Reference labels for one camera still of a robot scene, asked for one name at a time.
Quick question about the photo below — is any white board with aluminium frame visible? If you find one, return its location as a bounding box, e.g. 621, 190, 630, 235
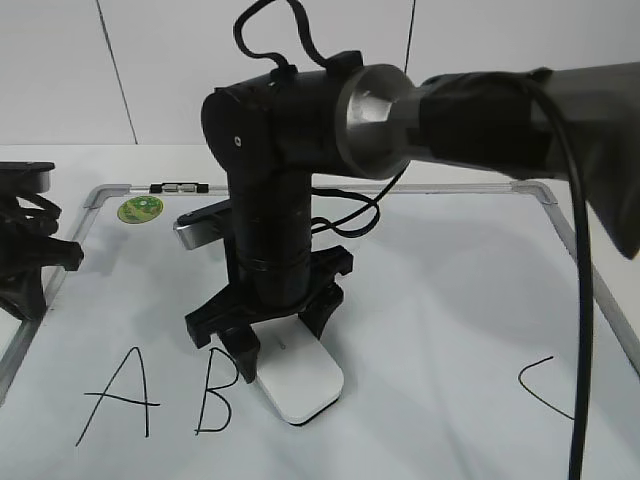
0, 179, 640, 480

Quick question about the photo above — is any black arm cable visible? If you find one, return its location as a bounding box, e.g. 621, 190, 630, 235
232, 0, 596, 480

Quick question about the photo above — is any white whiteboard eraser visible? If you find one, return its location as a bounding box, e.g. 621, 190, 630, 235
255, 317, 344, 426

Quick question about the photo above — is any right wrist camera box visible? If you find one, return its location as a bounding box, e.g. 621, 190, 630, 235
173, 200, 231, 250

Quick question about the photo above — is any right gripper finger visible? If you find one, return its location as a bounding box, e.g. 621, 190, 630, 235
219, 326, 260, 384
298, 282, 344, 338

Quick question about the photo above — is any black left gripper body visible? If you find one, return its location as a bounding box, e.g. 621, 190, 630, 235
1, 190, 84, 277

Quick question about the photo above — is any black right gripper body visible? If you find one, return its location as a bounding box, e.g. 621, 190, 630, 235
185, 246, 353, 348

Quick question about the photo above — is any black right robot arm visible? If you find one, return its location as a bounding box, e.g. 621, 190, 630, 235
186, 52, 639, 382

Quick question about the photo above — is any black silver hanging clip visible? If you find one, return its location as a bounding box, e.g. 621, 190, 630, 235
148, 182, 209, 195

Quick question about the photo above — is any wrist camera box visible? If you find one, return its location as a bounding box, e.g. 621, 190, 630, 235
1, 161, 55, 194
173, 200, 231, 250

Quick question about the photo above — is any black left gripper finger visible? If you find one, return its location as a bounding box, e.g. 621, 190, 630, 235
1, 268, 47, 321

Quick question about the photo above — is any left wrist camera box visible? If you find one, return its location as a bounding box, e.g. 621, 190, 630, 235
1, 161, 55, 194

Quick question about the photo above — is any round green magnet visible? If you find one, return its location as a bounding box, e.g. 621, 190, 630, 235
117, 195, 164, 225

